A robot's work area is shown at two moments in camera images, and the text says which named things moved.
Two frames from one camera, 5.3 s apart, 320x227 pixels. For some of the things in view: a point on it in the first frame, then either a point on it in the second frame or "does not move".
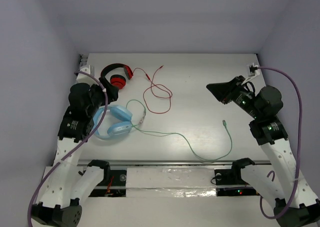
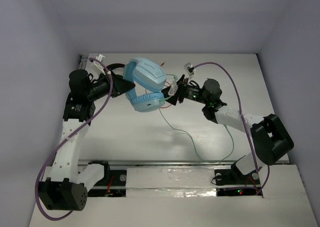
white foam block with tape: (170, 182) does not move
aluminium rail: (172, 162) does not move
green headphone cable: (145, 114) to (195, 143)
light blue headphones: (116, 130) to (149, 78)
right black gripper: (225, 92) to (182, 88)
